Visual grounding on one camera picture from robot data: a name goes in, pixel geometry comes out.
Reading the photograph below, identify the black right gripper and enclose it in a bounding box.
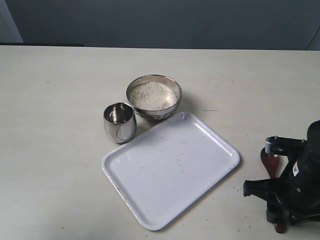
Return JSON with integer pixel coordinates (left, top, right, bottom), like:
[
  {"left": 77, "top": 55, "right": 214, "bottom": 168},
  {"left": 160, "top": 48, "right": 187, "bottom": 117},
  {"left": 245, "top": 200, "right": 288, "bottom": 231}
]
[{"left": 242, "top": 121, "right": 320, "bottom": 225}]

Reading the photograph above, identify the brown wooden spoon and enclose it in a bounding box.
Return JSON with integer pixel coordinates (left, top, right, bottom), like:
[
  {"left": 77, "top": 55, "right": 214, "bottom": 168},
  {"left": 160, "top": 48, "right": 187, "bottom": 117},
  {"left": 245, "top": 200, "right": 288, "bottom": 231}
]
[{"left": 260, "top": 148, "right": 286, "bottom": 234}]

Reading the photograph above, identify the steel rice bowl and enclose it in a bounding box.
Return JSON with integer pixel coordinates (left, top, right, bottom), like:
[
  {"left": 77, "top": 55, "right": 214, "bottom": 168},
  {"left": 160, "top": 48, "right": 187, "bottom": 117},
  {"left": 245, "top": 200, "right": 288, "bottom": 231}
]
[{"left": 125, "top": 74, "right": 182, "bottom": 121}]

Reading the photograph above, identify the white granular powder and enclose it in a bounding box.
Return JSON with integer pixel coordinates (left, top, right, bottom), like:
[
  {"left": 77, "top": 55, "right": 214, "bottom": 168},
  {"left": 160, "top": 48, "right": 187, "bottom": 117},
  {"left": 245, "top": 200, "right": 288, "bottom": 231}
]
[{"left": 129, "top": 81, "right": 177, "bottom": 111}]

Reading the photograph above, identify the small steel cup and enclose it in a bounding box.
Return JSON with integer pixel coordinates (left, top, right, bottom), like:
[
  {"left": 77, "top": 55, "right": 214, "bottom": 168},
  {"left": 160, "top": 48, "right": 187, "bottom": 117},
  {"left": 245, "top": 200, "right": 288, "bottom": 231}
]
[{"left": 103, "top": 102, "right": 137, "bottom": 144}]

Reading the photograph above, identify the white rectangular tray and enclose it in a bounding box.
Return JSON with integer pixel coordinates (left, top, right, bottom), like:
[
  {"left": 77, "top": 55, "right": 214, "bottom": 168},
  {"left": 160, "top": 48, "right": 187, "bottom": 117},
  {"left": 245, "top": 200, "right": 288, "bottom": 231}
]
[{"left": 101, "top": 111, "right": 240, "bottom": 231}]

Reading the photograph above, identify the thin hanging cord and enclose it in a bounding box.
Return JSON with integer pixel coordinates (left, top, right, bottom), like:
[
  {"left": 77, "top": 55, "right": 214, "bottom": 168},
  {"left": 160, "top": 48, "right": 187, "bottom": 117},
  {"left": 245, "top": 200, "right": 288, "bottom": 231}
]
[{"left": 305, "top": 31, "right": 320, "bottom": 51}]

